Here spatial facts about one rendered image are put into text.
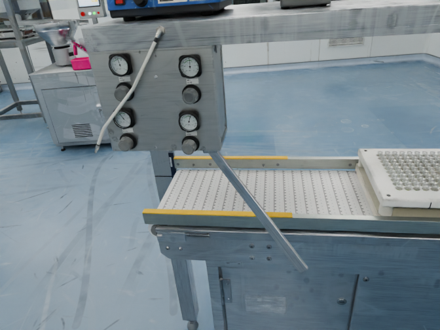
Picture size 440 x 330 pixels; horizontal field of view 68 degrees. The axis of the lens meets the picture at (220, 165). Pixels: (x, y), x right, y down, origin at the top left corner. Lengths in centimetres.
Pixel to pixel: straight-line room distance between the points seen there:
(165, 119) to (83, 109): 268
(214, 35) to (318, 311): 78
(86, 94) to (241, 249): 262
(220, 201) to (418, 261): 47
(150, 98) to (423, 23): 44
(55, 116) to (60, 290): 186
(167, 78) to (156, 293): 133
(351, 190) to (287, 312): 39
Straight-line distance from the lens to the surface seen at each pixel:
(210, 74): 57
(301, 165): 97
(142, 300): 175
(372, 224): 76
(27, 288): 208
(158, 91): 60
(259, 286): 96
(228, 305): 103
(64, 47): 348
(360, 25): 56
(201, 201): 85
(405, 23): 58
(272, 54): 583
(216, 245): 80
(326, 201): 85
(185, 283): 136
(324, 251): 80
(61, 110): 336
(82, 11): 349
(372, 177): 84
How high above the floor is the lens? 130
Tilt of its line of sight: 28 degrees down
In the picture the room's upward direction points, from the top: 5 degrees counter-clockwise
